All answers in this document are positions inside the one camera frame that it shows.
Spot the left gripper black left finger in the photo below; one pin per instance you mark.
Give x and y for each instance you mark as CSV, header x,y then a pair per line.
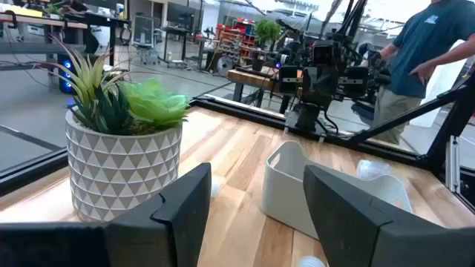
x,y
174,222

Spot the green potted background plant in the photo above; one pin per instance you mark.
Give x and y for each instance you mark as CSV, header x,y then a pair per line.
x,y
267,31

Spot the wooden workbench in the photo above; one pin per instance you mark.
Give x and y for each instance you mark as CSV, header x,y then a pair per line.
x,y
248,78

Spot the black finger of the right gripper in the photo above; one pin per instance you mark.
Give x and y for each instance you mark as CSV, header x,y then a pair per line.
x,y
328,89
311,89

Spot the red parts shelf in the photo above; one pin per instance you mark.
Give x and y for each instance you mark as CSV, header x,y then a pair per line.
x,y
237,33

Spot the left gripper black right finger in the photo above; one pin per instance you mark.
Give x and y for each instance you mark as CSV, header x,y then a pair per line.
x,y
352,230

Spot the succulent plant in patterned pot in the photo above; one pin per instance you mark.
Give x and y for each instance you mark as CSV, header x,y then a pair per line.
x,y
118,174

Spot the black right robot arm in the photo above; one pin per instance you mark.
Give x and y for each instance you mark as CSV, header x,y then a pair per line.
x,y
311,118

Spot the black computer monitor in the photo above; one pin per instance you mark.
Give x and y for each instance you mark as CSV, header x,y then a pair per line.
x,y
181,14

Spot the black office chair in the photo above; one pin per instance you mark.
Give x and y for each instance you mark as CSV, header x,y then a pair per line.
x,y
143,31

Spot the person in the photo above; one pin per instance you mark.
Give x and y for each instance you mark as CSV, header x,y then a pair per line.
x,y
426,48

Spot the wooden top office desk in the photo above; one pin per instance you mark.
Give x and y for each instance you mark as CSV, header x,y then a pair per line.
x,y
37,20

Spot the white plastic basket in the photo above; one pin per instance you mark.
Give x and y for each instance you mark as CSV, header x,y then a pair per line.
x,y
285,185

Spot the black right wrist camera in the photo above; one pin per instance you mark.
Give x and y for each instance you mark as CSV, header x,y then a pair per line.
x,y
323,53

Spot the computer tower with blue lights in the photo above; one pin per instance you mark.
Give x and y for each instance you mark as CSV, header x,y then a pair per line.
x,y
65,79

